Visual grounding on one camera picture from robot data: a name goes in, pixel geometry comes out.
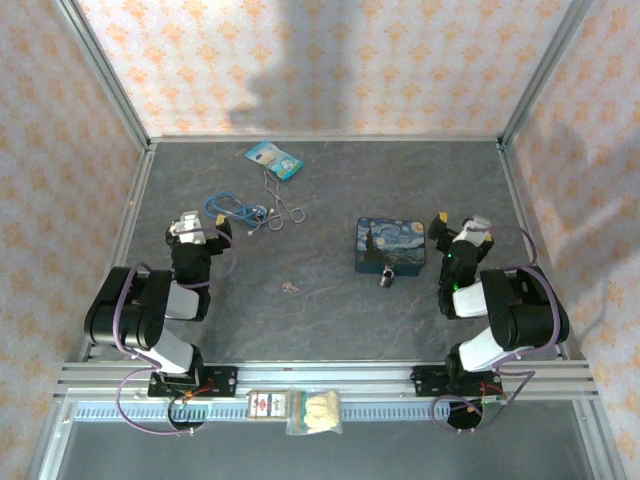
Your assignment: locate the starry night painted box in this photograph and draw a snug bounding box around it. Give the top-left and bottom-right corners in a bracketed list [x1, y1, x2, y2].
[353, 216, 429, 277]

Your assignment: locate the blue snack packet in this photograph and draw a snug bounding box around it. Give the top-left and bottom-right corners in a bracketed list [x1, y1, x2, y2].
[243, 141, 305, 183]

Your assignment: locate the red and white card box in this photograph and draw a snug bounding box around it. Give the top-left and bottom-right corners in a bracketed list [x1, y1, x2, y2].
[247, 390, 292, 422]

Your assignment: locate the clear bag of crackers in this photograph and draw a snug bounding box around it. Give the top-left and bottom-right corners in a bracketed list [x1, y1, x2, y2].
[285, 389, 345, 436]

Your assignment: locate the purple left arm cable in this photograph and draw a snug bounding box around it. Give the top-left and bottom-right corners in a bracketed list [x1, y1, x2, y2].
[113, 227, 238, 437]

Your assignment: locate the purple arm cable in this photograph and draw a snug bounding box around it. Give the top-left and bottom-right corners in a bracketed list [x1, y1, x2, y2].
[113, 227, 238, 437]
[430, 224, 563, 434]

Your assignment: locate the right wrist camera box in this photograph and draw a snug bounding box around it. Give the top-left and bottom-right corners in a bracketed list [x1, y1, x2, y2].
[461, 215, 494, 244]

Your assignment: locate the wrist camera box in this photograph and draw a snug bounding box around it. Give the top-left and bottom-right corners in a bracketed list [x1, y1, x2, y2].
[167, 210, 209, 247]
[461, 215, 494, 244]

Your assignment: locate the blue and white cable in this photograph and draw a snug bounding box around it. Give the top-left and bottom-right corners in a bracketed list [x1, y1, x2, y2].
[203, 193, 277, 238]

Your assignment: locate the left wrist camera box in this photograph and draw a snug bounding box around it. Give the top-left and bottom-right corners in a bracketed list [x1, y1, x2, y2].
[167, 210, 209, 247]

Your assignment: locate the aluminium side rail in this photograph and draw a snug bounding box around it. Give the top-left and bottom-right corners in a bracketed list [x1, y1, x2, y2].
[78, 143, 158, 362]
[497, 142, 572, 360]

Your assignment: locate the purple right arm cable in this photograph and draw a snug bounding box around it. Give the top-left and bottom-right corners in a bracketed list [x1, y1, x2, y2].
[430, 224, 563, 434]

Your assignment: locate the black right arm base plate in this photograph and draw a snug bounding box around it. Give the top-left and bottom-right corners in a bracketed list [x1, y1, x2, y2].
[410, 364, 507, 399]

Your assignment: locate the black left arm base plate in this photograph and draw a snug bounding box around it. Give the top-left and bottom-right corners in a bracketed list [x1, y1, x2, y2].
[147, 365, 239, 400]

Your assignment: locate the aluminium back rail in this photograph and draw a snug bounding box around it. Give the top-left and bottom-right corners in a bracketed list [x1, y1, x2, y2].
[148, 135, 503, 147]

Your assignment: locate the slotted grey cable tray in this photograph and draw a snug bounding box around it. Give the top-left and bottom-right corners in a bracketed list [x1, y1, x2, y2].
[73, 401, 582, 422]

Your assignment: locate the aluminium front frame rail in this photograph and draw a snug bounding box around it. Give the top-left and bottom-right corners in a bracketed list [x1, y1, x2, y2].
[53, 360, 599, 400]

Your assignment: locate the aluminium corner post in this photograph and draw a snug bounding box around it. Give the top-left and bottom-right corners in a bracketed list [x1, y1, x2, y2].
[498, 0, 599, 146]
[52, 0, 153, 147]

